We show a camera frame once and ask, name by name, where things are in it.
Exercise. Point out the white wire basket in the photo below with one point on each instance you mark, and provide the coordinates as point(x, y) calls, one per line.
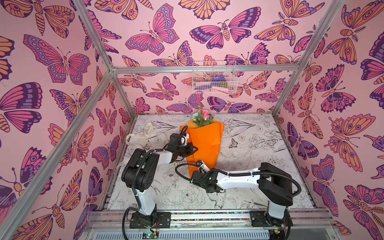
point(214, 77)

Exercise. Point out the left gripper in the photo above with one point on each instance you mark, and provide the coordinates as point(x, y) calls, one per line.
point(189, 146)

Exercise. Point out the orange wrapping paper sheet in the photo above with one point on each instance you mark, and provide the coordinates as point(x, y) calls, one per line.
point(208, 141)

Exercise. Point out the white fake flower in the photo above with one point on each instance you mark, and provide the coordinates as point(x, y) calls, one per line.
point(198, 119)

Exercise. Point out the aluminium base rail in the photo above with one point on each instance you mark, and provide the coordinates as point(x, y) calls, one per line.
point(308, 224)

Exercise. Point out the green circuit board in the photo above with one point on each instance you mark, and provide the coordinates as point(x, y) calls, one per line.
point(150, 235)

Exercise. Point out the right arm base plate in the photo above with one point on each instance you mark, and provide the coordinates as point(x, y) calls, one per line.
point(263, 219)

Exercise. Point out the white ribbon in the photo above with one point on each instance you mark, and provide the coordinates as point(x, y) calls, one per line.
point(147, 140)

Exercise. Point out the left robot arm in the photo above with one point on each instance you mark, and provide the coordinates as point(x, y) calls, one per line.
point(139, 173)

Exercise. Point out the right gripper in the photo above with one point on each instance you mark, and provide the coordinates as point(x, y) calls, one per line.
point(197, 177)

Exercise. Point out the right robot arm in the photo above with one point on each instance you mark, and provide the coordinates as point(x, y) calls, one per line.
point(278, 186)

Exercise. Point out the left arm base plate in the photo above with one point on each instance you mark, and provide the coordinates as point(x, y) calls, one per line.
point(159, 220)

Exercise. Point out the pink fake rose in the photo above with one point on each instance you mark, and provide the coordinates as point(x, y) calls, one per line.
point(205, 115)

